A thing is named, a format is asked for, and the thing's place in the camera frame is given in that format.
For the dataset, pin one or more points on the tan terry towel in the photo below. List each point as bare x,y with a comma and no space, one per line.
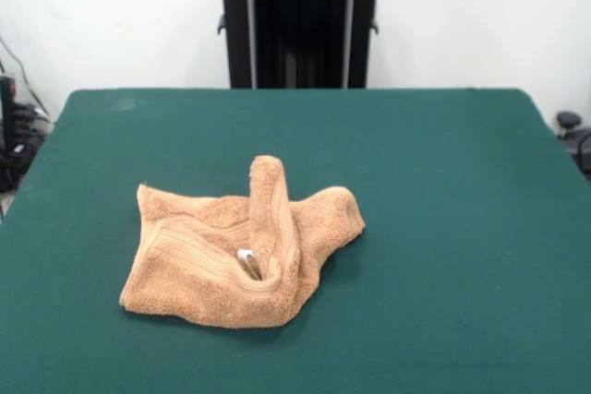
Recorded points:
194,274

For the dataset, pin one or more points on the dark green table cloth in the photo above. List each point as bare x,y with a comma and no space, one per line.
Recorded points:
438,251

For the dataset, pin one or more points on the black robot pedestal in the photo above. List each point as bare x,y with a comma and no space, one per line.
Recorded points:
300,20

